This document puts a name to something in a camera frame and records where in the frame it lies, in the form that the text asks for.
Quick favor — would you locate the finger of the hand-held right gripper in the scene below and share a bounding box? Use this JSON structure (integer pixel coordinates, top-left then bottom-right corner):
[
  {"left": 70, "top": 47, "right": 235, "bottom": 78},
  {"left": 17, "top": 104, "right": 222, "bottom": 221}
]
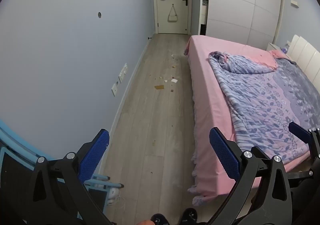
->
[
  {"left": 285, "top": 169, "right": 315, "bottom": 182},
  {"left": 288, "top": 122, "right": 320, "bottom": 162}
]

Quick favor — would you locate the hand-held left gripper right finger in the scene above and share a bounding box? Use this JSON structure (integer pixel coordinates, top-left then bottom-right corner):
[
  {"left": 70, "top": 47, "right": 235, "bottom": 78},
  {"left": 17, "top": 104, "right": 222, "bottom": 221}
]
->
[{"left": 209, "top": 127, "right": 293, "bottom": 225}]

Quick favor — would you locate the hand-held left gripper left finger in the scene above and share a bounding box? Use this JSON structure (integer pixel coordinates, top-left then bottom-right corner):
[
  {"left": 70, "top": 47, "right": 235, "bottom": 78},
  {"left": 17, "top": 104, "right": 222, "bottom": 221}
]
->
[{"left": 25, "top": 129, "right": 114, "bottom": 225}]

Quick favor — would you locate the white round device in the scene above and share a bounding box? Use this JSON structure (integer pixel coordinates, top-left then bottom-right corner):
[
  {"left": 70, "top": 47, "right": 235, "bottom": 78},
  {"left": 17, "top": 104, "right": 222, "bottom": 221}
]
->
[{"left": 107, "top": 187, "right": 120, "bottom": 205}]

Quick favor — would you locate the floral purple blanket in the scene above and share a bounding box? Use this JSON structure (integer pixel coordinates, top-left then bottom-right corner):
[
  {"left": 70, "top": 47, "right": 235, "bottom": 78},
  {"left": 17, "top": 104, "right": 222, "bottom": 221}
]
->
[{"left": 208, "top": 50, "right": 320, "bottom": 165}]

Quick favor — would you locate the bed with pink sheet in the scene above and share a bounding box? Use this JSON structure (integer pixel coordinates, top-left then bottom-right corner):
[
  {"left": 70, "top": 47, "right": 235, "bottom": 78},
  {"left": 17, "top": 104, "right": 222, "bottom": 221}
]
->
[{"left": 184, "top": 35, "right": 320, "bottom": 207}]

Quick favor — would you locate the dark blue printed slipper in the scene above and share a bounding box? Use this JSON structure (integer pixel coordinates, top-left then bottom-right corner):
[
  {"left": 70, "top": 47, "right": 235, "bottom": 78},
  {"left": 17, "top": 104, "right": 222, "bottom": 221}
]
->
[
  {"left": 151, "top": 213, "right": 168, "bottom": 225},
  {"left": 180, "top": 208, "right": 198, "bottom": 223}
]

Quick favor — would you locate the white padded headboard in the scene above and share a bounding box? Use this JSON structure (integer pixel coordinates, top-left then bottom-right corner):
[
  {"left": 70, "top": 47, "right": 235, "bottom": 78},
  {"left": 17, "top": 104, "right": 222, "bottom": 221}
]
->
[{"left": 286, "top": 35, "right": 320, "bottom": 83}]

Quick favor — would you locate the blue framed furniture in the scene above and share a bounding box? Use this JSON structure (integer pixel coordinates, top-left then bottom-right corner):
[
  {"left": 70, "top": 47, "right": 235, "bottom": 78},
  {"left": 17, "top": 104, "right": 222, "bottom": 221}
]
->
[{"left": 0, "top": 119, "right": 124, "bottom": 225}]

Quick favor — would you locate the white nightstand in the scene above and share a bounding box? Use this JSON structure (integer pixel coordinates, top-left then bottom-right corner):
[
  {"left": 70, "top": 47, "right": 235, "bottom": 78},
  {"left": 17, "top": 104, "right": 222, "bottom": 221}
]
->
[{"left": 267, "top": 43, "right": 290, "bottom": 53}]

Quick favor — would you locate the white sliding wardrobe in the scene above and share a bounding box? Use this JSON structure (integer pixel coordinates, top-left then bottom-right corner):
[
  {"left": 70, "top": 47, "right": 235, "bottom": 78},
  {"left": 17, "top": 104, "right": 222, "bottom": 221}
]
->
[{"left": 205, "top": 0, "right": 285, "bottom": 50}]

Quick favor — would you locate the white handbag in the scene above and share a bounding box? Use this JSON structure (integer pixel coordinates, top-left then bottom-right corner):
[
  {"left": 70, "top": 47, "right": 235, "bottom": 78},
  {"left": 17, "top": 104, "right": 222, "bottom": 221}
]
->
[{"left": 167, "top": 5, "right": 178, "bottom": 22}]

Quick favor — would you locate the white double wall socket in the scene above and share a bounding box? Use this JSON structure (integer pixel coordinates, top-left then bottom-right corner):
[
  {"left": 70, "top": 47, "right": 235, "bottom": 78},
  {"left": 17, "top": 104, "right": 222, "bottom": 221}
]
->
[{"left": 118, "top": 63, "right": 127, "bottom": 83}]

